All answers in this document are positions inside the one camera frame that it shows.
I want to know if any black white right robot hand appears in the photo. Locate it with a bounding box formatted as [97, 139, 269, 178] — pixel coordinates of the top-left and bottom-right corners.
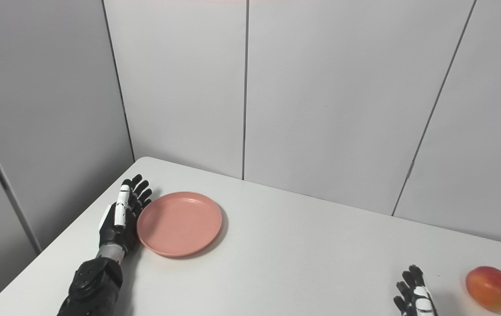
[393, 265, 439, 316]

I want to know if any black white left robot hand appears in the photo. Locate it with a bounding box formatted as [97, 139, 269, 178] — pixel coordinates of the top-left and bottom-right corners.
[98, 174, 153, 255]

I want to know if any pink round plate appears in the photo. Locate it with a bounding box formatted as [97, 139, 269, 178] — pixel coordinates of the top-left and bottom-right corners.
[137, 191, 223, 258]

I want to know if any red yellow pomegranate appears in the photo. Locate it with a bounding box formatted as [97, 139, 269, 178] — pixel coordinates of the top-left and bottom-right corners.
[465, 266, 501, 313]

